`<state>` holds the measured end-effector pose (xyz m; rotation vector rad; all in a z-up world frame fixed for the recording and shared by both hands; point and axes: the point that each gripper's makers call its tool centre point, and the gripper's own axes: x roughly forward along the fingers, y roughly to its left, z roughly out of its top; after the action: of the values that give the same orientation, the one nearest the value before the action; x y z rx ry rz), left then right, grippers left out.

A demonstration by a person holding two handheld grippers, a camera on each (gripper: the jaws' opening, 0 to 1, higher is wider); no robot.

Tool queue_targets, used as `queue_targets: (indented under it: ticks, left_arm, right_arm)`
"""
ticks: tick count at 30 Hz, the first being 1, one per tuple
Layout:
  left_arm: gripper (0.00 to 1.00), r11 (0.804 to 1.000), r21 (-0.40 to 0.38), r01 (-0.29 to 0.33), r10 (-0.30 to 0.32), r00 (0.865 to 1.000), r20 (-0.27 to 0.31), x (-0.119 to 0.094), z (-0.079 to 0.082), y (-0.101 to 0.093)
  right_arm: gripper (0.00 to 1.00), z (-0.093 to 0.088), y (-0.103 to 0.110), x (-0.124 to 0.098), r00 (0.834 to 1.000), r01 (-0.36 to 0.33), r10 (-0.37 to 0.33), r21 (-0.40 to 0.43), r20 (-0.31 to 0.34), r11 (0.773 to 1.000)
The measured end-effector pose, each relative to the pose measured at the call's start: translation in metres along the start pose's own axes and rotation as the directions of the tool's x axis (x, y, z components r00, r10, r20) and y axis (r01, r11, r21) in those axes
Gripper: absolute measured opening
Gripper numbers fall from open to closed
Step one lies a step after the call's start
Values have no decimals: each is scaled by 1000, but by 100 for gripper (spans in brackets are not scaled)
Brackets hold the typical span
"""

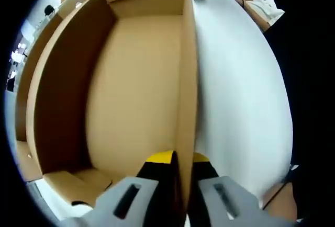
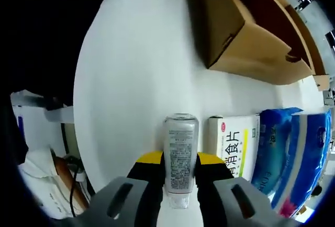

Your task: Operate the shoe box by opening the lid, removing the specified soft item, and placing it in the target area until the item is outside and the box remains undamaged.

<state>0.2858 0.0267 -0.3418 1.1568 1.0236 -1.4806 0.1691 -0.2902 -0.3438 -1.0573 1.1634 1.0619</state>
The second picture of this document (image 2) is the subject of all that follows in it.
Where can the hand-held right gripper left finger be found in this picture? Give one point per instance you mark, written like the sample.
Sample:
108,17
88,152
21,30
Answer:
117,203

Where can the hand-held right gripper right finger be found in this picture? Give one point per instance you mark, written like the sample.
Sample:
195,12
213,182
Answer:
235,206

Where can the white spray bottle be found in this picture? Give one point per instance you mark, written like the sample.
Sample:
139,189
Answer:
180,153

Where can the brown cardboard shoe box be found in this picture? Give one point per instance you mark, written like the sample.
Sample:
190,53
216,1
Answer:
261,46

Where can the blue tissue pack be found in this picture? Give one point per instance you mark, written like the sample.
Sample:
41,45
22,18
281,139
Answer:
306,159

